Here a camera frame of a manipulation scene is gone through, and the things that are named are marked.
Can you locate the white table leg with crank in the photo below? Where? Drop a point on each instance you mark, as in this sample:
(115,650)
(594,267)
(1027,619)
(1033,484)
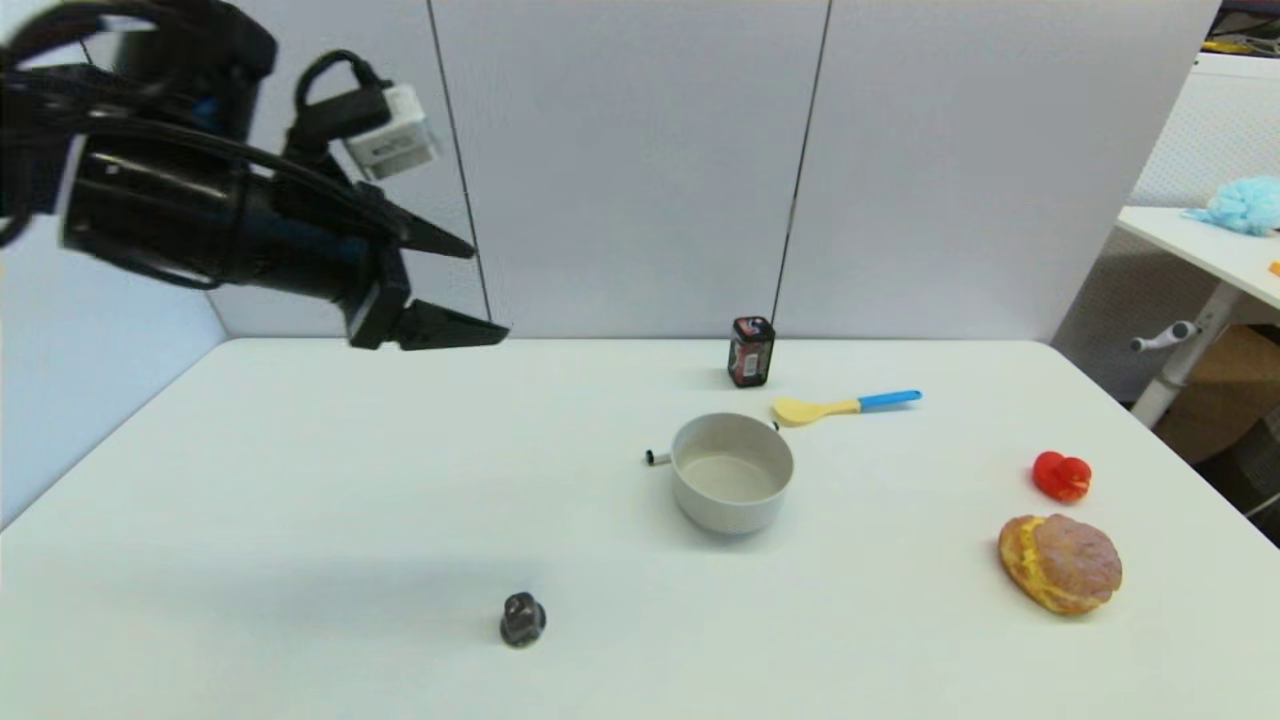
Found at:
(1185,350)

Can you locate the white round bowl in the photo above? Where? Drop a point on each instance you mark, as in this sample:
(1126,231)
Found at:
(732,475)

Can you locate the black and red battery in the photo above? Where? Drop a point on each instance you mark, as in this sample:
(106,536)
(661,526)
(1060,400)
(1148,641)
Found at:
(751,352)

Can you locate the white side table top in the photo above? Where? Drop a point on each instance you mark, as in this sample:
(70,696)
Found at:
(1215,250)

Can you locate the red toy pepper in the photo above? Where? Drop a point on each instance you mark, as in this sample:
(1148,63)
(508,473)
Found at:
(1062,477)

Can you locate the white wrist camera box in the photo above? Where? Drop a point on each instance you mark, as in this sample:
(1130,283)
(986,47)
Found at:
(395,140)

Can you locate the white marker with black caps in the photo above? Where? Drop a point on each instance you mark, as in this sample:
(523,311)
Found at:
(658,458)

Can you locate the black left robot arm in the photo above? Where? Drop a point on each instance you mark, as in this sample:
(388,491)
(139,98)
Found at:
(150,200)

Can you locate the cream puff bread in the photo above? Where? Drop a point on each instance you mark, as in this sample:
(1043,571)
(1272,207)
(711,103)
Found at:
(1062,565)

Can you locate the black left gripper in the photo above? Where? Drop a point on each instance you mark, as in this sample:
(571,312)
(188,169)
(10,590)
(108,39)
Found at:
(320,255)

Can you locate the brown cardboard box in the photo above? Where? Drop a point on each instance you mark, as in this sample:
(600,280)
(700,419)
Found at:
(1225,395)

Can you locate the light blue fluffy cloth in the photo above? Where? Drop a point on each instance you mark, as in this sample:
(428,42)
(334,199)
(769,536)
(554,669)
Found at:
(1245,205)

